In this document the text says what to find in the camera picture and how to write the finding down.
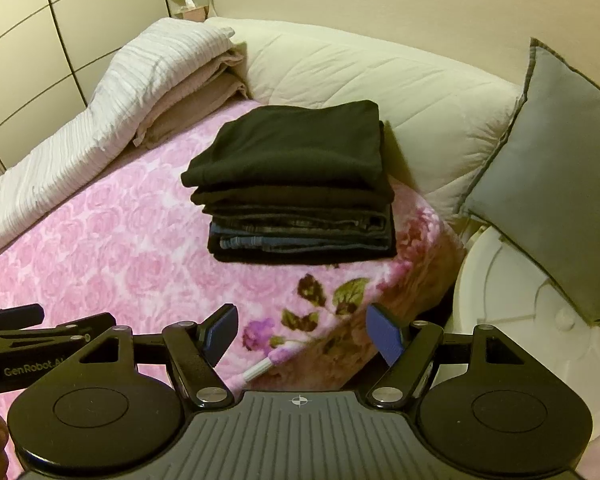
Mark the pink and white stick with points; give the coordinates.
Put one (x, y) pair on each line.
(267, 364)

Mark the blue folded jeans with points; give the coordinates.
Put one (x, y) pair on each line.
(280, 243)

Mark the tissue box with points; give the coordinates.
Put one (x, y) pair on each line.
(186, 3)

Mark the grey pillow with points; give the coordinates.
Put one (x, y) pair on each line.
(555, 175)

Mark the cream quilted comforter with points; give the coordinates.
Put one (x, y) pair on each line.
(380, 75)

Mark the white ribbed quilt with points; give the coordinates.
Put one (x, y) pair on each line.
(130, 80)

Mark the beige folded blanket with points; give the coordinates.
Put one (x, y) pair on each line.
(190, 105)

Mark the black shirt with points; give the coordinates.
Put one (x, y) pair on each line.
(295, 145)

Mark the pink floral blanket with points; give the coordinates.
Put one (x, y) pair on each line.
(105, 240)

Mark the dark brown folded garment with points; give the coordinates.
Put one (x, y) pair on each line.
(290, 196)

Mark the cream panelled wardrobe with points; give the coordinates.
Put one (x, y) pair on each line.
(40, 35)

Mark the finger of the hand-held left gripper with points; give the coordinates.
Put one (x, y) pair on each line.
(17, 316)
(45, 332)

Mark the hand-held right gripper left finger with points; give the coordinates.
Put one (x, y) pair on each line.
(220, 332)

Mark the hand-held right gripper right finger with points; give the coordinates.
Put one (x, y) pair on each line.
(386, 332)

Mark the black folded pants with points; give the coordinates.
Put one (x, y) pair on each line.
(300, 256)

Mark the dark grey folded jeans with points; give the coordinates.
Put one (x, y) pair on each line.
(300, 220)

